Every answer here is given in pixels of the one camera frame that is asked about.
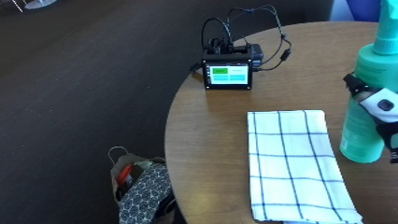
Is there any teal spray bottle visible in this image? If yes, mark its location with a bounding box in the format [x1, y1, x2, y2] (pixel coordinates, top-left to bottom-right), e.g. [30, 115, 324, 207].
[338, 0, 398, 164]

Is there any white blue checked cloth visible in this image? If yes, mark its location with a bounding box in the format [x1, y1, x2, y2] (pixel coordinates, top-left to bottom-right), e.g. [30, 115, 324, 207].
[246, 109, 364, 224]

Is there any blue chair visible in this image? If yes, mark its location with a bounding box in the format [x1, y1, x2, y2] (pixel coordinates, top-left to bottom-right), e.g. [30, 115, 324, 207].
[330, 0, 383, 23]

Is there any dark battery pack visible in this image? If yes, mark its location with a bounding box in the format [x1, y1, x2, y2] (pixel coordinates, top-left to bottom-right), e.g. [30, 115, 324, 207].
[248, 43, 264, 68]

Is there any black box with touchscreen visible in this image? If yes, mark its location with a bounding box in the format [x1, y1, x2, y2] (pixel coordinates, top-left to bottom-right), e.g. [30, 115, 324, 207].
[199, 36, 255, 91]

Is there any patterned fabric pouch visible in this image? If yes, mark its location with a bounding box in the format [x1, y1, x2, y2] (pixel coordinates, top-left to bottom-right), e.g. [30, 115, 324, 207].
[118, 161, 173, 224]

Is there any brown paper bag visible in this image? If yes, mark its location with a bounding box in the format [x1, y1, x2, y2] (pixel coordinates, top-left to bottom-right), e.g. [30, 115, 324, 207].
[106, 146, 167, 224]

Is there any red item in bag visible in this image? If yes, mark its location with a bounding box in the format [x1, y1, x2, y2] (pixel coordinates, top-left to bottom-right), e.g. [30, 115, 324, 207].
[115, 164, 134, 186]

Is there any white chair base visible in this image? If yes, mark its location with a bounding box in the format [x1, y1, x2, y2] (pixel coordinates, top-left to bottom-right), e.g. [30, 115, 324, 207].
[9, 0, 59, 13]

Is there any black cable with ferrite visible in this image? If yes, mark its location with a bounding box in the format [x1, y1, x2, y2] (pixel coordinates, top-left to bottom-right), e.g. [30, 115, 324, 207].
[226, 5, 292, 73]

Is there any black looped cable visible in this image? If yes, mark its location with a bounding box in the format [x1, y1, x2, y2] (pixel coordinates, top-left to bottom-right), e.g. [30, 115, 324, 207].
[199, 17, 234, 49]

